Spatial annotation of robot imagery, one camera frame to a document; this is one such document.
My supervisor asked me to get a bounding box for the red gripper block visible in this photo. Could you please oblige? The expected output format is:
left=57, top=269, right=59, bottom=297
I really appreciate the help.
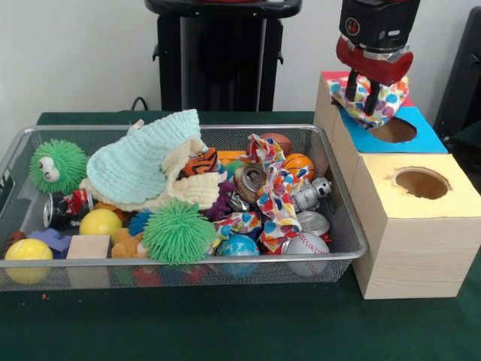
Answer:
left=335, top=34, right=414, bottom=116

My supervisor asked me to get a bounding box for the colourful dotted cloth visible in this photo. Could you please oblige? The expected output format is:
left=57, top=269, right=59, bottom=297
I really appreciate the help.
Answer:
left=328, top=74, right=410, bottom=131
left=247, top=132, right=304, bottom=251

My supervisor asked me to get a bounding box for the purple toy dinosaur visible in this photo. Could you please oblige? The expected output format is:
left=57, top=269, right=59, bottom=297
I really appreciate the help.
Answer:
left=204, top=180, right=236, bottom=223

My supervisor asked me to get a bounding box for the cream knitted cloth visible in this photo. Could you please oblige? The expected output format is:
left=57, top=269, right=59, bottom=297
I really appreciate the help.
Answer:
left=80, top=135, right=229, bottom=212

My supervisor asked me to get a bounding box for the green spiky rubber ball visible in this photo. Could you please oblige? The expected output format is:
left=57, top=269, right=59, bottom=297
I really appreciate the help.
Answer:
left=141, top=199, right=219, bottom=266

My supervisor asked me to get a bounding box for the mint green knitted cloth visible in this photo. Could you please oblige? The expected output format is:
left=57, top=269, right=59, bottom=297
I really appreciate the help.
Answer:
left=85, top=108, right=203, bottom=206

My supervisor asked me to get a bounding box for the silver mesh bin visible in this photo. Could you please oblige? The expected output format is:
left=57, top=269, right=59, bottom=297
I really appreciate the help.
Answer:
left=0, top=124, right=368, bottom=293

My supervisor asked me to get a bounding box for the wooden box with three holes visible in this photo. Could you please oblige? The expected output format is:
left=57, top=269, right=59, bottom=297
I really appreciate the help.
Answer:
left=313, top=69, right=481, bottom=301

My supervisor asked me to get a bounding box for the orange toy basketball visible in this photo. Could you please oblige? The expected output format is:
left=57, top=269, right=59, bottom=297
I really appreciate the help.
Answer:
left=282, top=153, right=316, bottom=181

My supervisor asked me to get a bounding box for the black floor stand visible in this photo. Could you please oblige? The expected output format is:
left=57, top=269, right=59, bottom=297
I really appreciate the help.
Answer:
left=434, top=6, right=481, bottom=131

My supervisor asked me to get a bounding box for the small green covered table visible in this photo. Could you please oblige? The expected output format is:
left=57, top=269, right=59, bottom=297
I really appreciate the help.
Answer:
left=449, top=120, right=481, bottom=155

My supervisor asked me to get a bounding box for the white baseball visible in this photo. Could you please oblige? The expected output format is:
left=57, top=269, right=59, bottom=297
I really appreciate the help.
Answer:
left=284, top=231, right=331, bottom=278

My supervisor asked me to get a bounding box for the blue globe ball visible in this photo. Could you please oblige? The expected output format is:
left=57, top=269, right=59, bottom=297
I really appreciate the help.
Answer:
left=216, top=233, right=261, bottom=280

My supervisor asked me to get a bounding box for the dark green table cloth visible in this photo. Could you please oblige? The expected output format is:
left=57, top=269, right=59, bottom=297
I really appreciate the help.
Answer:
left=0, top=111, right=481, bottom=361

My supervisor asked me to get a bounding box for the green spiky ball with eyes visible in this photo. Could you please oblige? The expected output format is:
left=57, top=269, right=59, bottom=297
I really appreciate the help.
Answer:
left=29, top=138, right=89, bottom=196

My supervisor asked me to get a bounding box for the yellow ball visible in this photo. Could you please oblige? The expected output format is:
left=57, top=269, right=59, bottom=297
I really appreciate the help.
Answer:
left=3, top=238, right=53, bottom=285

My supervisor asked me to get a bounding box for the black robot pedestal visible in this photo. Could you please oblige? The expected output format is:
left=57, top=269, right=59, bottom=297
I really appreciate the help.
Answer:
left=144, top=0, right=304, bottom=112

